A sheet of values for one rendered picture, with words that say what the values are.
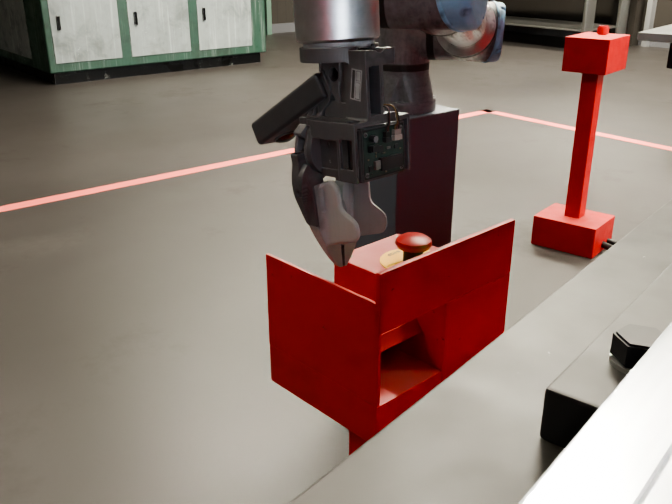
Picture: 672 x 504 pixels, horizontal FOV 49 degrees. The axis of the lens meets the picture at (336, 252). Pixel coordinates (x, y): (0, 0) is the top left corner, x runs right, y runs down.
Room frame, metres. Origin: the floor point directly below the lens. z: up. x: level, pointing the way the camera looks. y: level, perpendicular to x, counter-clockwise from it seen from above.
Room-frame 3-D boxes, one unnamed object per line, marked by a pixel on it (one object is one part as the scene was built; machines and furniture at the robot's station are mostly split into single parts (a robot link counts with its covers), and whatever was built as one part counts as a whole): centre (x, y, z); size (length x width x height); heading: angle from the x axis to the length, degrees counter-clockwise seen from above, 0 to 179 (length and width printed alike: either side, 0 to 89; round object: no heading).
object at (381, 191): (1.58, -0.14, 0.39); 0.18 x 0.18 x 0.78; 39
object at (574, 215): (2.72, -0.93, 0.41); 0.25 x 0.20 x 0.83; 51
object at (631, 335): (0.32, -0.15, 0.91); 0.03 x 0.03 x 0.02
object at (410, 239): (0.74, -0.08, 0.79); 0.04 x 0.04 x 0.04
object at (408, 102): (1.58, -0.14, 0.82); 0.15 x 0.15 x 0.10
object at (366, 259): (0.70, -0.06, 0.75); 0.20 x 0.16 x 0.18; 133
